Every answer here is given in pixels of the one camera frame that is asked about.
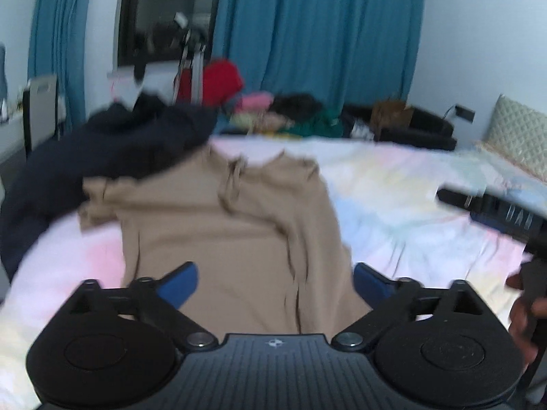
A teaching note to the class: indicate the black wall socket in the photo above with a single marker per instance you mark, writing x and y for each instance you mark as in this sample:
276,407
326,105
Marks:
465,113

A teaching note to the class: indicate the dark window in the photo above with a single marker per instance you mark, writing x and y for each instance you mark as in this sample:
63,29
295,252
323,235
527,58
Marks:
166,8

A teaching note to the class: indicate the tan shirt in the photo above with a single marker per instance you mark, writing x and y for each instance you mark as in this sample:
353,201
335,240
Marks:
213,230

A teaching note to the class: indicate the wide teal curtain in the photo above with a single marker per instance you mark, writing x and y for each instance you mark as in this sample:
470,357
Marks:
320,30

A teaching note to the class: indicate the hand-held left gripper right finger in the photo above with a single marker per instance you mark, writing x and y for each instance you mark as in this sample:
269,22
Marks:
369,285

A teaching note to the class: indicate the dark navy garment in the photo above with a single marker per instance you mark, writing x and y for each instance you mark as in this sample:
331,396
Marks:
85,153

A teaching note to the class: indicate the pink garment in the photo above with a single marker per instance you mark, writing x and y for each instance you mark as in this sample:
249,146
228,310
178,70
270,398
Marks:
255,101

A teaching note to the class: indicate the narrow teal curtain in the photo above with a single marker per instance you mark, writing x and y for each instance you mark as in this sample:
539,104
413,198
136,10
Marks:
60,38

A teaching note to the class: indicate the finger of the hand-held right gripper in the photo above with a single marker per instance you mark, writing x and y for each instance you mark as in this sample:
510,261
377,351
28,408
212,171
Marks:
457,200

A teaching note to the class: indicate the bed with pastel sheet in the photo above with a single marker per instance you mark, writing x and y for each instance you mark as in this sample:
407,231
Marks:
406,188

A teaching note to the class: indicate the brown bag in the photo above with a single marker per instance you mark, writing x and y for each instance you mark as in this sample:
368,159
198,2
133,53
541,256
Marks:
391,115

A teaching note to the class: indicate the quilted pale green pillow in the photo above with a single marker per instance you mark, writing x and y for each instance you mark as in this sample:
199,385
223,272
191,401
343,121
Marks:
519,130

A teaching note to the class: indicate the green garment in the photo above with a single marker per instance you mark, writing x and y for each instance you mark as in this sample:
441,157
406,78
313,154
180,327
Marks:
318,127

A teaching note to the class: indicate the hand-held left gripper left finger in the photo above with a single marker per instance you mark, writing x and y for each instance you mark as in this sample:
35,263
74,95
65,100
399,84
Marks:
181,285

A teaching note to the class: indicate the yellow garment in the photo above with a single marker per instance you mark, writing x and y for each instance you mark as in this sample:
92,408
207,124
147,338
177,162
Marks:
252,121

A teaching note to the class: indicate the black sofa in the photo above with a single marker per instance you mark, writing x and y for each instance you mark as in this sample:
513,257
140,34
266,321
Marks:
431,130

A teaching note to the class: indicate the metal stand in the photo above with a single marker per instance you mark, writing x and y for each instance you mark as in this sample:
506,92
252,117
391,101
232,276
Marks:
188,64

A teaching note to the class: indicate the black garment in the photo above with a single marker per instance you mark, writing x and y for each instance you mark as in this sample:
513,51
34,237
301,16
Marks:
297,104

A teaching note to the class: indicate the grey chair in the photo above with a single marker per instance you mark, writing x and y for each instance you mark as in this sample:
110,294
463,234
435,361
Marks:
40,106

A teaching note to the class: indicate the red garment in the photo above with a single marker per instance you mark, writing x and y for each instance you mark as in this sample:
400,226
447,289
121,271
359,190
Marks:
220,81

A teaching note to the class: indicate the person's right hand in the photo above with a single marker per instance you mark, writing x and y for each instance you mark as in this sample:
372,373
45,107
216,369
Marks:
522,329

